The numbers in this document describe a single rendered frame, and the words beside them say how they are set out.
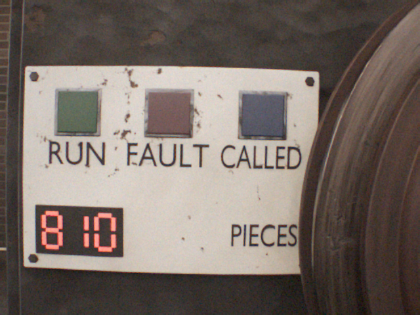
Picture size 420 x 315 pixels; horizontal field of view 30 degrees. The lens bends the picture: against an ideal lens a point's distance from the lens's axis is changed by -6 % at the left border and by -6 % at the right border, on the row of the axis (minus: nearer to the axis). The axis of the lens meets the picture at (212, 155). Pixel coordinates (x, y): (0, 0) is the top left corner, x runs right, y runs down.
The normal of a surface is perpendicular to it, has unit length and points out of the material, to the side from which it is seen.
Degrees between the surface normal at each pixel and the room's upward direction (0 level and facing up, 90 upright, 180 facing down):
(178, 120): 90
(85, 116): 90
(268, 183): 90
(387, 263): 90
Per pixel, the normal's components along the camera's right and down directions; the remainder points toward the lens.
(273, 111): 0.05, 0.05
